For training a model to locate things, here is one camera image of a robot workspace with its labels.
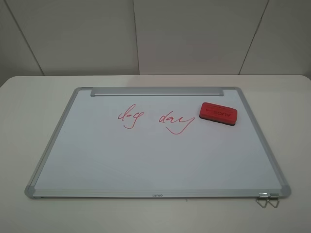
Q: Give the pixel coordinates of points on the red whiteboard eraser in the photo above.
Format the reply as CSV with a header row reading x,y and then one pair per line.
x,y
218,113

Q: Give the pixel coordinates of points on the left metal hanging clip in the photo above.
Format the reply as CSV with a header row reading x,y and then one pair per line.
x,y
262,200

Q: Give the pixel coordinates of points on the metal hanging clip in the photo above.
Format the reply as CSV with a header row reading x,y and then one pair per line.
x,y
262,200
273,200

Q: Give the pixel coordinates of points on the right metal hanging clip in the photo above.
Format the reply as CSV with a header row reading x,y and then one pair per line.
x,y
273,200

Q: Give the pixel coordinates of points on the white whiteboard with grey frame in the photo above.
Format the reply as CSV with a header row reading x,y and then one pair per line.
x,y
149,142

